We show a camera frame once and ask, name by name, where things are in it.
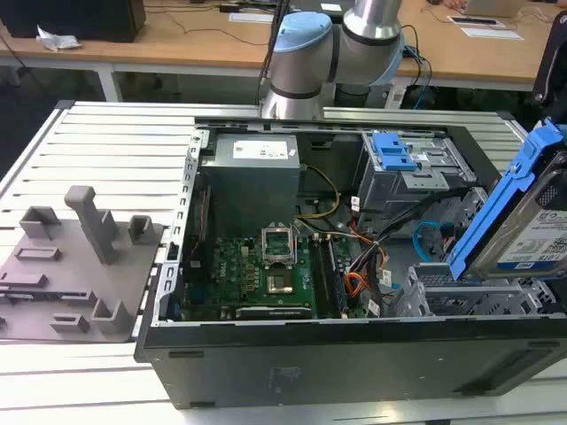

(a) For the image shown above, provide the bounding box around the hard disk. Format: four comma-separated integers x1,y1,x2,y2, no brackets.
446,117,567,282

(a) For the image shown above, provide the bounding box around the silver disk bay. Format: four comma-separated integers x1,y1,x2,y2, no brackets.
389,261,557,318

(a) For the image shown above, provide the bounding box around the black RAM slot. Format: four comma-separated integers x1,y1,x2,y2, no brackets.
315,238,347,319

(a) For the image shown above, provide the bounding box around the black expansion slot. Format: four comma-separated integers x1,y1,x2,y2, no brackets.
235,305,313,321

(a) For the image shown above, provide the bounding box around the white paper sheet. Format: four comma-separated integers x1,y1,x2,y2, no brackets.
229,12,278,24
460,27,524,42

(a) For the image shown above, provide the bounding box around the silver drive cage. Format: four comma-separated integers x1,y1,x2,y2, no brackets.
356,131,479,218

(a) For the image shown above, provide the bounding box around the blue drive caddy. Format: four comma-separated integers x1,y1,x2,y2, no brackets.
372,131,420,173

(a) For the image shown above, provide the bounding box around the grey power supply unit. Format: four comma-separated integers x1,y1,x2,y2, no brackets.
199,133,302,238

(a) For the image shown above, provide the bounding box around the metal socket cover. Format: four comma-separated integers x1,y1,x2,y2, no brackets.
260,224,297,267

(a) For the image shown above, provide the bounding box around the wooden desk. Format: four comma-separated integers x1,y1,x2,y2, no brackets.
0,0,567,103

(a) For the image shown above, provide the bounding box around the CPU socket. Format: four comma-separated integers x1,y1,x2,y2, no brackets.
264,270,297,297

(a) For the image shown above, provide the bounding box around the black open PC case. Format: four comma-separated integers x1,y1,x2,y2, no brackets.
133,115,567,410

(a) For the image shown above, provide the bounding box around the green motherboard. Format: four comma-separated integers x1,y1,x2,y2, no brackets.
183,234,377,320

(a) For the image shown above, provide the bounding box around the black box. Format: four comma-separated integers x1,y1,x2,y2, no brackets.
0,0,147,44

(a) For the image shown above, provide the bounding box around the crumpled white paper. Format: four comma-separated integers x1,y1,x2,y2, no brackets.
35,25,83,52

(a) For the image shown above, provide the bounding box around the grey parts rack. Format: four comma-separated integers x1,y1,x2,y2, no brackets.
0,185,166,343

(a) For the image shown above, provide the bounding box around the blue cable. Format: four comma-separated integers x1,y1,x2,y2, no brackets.
401,43,434,111

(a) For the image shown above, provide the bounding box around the black disk wire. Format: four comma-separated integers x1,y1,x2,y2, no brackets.
375,188,470,243

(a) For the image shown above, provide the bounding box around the light blue disk wire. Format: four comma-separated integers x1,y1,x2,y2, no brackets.
412,220,457,263

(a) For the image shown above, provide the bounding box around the yellow black power cable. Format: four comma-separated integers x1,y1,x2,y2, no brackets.
295,164,342,220

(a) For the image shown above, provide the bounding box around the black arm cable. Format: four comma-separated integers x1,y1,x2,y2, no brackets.
257,0,291,107

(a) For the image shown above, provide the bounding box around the orange wire bundle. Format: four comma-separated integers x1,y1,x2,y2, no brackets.
344,270,374,302

